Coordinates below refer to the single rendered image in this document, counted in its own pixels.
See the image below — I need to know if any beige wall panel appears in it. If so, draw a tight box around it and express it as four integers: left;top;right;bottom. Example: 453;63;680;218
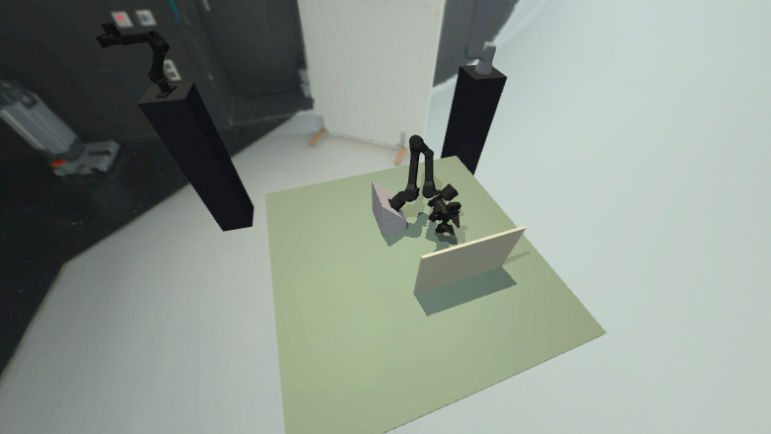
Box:
413;226;526;295

